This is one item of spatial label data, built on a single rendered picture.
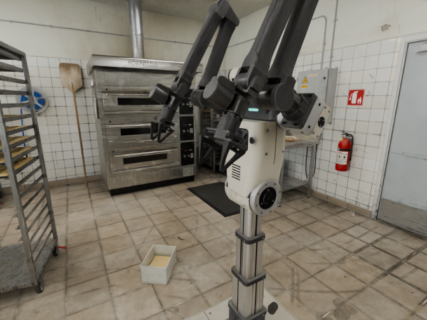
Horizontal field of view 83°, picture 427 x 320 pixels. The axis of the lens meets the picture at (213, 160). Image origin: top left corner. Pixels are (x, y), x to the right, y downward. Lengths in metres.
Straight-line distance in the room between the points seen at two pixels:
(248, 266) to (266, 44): 0.91
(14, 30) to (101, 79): 1.57
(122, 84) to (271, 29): 3.24
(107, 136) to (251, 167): 3.07
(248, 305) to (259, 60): 1.07
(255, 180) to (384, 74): 2.70
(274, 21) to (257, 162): 0.46
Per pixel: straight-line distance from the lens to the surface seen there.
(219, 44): 1.17
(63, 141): 4.83
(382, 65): 3.47
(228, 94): 0.63
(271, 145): 0.93
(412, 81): 3.37
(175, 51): 5.23
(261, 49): 0.71
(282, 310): 1.70
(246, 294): 1.28
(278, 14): 0.77
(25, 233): 2.18
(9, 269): 2.63
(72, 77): 4.74
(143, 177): 4.06
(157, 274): 2.18
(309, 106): 0.82
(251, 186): 0.96
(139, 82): 3.89
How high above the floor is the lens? 1.45
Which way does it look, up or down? 14 degrees down
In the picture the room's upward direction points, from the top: straight up
